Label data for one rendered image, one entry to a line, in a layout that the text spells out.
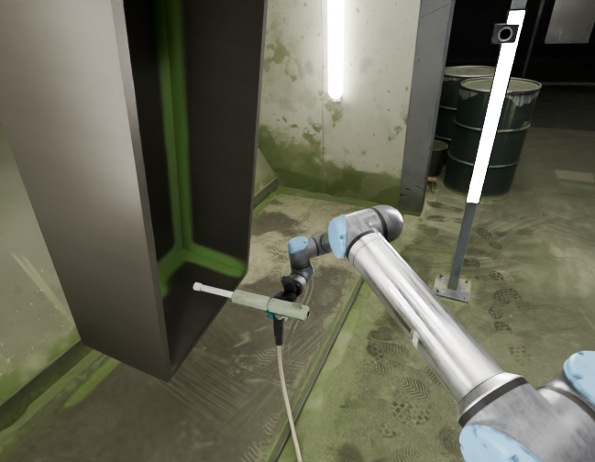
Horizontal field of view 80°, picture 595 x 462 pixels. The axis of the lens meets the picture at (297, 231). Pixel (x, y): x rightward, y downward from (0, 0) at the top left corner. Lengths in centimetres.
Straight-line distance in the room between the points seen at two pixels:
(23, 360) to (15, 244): 53
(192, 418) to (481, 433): 127
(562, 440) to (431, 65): 227
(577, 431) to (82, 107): 103
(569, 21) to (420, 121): 494
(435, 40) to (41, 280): 258
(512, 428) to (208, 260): 135
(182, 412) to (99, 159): 123
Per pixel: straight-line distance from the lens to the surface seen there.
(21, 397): 208
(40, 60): 86
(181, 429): 175
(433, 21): 266
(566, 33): 744
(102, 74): 76
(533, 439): 75
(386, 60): 272
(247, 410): 172
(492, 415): 76
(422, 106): 273
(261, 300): 138
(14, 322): 207
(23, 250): 214
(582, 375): 85
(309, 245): 155
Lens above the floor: 150
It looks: 32 degrees down
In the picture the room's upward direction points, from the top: 4 degrees counter-clockwise
